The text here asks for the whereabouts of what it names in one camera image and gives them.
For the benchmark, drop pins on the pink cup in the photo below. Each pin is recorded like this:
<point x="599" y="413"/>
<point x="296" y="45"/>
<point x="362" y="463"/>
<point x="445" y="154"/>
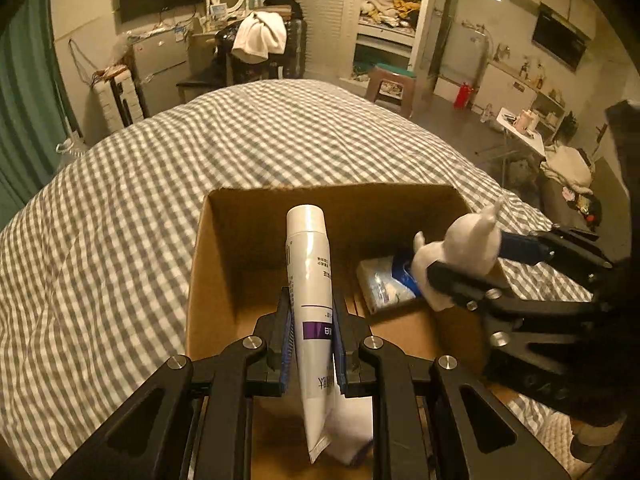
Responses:
<point x="528" y="120"/>

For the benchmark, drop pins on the white radiator heater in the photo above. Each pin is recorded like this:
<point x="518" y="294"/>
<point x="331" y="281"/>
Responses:
<point x="112" y="100"/>

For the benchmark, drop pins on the small white fridge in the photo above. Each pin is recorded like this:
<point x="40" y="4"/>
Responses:
<point x="160" y="70"/>

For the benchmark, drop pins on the black chair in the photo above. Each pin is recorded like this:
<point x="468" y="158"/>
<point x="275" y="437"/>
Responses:
<point x="245" y="70"/>

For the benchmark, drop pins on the red fire extinguisher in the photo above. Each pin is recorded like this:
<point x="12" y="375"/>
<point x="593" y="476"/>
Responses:
<point x="463" y="96"/>

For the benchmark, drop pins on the pile of light clothes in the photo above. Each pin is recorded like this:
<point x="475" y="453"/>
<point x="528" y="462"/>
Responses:
<point x="567" y="165"/>

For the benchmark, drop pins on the blue white tissue packet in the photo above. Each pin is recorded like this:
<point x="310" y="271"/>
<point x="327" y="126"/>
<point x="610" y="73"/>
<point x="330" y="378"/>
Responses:
<point x="385" y="285"/>

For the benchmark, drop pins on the low dark bench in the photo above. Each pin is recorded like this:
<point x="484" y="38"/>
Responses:
<point x="195" y="87"/>

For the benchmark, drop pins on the white squeeze tube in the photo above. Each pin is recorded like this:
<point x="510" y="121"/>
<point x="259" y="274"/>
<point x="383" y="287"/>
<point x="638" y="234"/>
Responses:
<point x="310" y="270"/>

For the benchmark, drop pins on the white quilted pad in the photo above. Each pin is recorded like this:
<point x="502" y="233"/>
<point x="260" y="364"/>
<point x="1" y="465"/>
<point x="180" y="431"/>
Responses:
<point x="550" y="440"/>

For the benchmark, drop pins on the brown cardboard box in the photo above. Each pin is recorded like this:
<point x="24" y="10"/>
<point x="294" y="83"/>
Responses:
<point x="240" y="270"/>

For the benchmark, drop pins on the white kitchen counter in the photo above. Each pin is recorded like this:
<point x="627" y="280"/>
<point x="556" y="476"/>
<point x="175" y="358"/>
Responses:
<point x="515" y="87"/>

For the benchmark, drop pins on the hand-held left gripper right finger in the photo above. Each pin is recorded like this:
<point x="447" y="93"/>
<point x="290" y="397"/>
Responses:
<point x="340" y="355"/>

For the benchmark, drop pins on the white towel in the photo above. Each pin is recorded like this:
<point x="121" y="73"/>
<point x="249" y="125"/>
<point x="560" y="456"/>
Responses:
<point x="260" y="35"/>

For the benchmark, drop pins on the grey checked bedspread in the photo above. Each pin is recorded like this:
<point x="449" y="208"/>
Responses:
<point x="150" y="185"/>

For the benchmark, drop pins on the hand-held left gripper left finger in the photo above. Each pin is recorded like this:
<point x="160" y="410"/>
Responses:
<point x="285" y="342"/>

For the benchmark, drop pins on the white plush toy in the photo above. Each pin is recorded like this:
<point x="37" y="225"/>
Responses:
<point x="475" y="242"/>

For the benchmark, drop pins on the open white wardrobe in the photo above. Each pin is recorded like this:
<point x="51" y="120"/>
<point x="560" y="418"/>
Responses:
<point x="395" y="10"/>

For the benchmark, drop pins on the brown plastic stool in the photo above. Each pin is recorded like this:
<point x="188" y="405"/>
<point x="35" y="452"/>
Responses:
<point x="395" y="85"/>

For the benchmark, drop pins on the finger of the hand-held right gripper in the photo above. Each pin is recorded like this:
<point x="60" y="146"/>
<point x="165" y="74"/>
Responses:
<point x="520" y="248"/>
<point x="465" y="285"/>

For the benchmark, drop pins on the dark armchair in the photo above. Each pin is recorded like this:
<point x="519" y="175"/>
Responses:
<point x="607" y="195"/>

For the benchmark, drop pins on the green curtain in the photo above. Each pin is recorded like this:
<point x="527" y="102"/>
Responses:
<point x="25" y="95"/>

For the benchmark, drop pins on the white soft packet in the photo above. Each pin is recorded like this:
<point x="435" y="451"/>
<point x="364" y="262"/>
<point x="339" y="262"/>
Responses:
<point x="350" y="430"/>

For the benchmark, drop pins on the white folding table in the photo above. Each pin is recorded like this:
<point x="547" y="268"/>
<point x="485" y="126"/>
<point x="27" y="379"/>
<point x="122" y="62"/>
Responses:
<point x="520" y="137"/>

